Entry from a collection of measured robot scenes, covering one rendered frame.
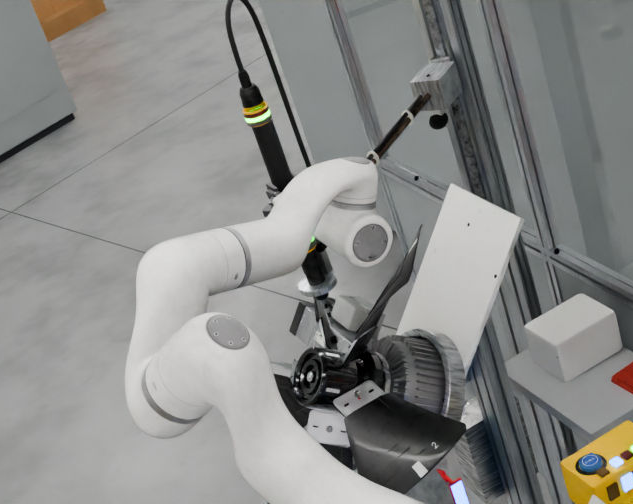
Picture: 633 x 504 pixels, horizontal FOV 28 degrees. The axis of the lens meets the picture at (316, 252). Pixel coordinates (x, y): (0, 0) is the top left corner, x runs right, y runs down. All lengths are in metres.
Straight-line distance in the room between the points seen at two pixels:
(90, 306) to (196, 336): 4.29
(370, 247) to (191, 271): 0.35
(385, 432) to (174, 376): 0.80
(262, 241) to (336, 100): 3.43
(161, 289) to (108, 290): 4.25
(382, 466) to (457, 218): 0.61
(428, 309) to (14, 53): 5.64
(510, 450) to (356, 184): 1.06
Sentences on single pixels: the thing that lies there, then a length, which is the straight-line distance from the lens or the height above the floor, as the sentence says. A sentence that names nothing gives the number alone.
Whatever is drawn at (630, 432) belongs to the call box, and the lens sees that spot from 2.35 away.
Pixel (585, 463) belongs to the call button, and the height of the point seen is 1.08.
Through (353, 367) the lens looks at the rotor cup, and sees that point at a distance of 2.45.
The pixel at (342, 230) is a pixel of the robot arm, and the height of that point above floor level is 1.69.
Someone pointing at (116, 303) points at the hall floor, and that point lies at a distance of 5.77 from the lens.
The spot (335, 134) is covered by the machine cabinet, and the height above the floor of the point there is 0.51.
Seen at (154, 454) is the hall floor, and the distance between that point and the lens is 4.67.
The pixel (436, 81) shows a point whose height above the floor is 1.57.
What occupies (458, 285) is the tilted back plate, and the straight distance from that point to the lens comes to 2.58.
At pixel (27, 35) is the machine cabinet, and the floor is 0.63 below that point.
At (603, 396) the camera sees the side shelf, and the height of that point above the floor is 0.86.
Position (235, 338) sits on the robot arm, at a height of 1.77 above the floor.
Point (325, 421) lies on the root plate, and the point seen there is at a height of 1.13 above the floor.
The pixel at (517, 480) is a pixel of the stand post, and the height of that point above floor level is 0.71.
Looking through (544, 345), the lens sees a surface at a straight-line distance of 2.83.
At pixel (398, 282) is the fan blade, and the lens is 2.27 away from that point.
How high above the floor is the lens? 2.55
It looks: 27 degrees down
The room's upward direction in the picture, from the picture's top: 19 degrees counter-clockwise
